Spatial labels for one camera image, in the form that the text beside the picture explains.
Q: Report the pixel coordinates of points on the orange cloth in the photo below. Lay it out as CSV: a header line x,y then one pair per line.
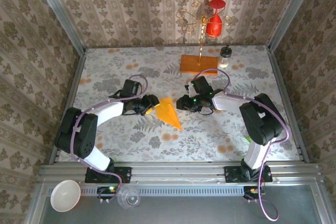
x,y
168,113

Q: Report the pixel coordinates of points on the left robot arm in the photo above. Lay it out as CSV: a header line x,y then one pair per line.
x,y
78,134

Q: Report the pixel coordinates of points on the small glass jar black lid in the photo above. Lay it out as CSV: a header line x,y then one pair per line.
x,y
224,60

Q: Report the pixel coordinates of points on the red wine glass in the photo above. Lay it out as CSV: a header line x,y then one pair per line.
x,y
213,26

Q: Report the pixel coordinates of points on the clear plastic cup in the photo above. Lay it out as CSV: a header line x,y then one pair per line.
x,y
128,197

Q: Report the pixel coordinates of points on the small controller circuit board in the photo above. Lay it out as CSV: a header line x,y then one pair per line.
x,y
107,191
253,191

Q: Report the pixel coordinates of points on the white bowl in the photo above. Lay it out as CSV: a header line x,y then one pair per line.
x,y
65,196

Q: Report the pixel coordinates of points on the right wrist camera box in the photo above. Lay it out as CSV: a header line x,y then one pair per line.
x,y
188,90

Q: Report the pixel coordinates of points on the aluminium table side rail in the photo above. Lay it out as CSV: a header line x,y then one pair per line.
x,y
287,98
69,98

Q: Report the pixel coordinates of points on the aluminium mounting rail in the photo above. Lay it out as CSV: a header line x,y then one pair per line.
x,y
178,172

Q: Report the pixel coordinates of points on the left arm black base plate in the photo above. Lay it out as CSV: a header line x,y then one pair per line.
x,y
123,175

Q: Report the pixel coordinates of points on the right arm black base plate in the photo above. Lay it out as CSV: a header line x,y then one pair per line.
x,y
232,175

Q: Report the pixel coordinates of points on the aluminium frame post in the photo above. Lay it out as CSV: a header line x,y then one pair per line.
x,y
60,14
291,11

